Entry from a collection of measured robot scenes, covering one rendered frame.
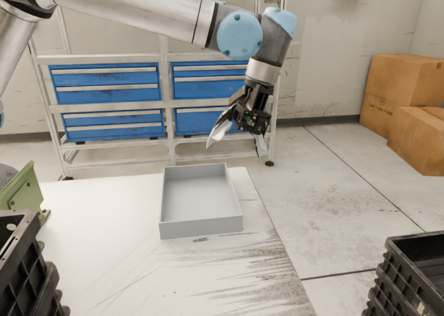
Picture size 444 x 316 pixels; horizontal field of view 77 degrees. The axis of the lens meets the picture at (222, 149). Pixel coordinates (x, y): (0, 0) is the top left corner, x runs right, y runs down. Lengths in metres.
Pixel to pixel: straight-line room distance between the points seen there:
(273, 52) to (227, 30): 0.19
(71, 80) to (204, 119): 0.96
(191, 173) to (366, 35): 2.93
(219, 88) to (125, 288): 1.72
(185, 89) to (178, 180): 1.29
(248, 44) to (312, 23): 2.77
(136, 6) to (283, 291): 0.57
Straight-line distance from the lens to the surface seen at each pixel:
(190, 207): 0.80
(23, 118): 3.43
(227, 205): 0.80
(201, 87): 2.14
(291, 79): 3.24
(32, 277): 0.52
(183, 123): 2.21
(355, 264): 1.75
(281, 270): 0.66
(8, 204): 0.75
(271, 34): 0.64
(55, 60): 2.21
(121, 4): 0.51
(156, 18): 0.50
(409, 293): 0.99
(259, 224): 0.75
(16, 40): 0.75
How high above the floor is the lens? 1.19
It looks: 26 degrees down
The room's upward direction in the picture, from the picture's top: straight up
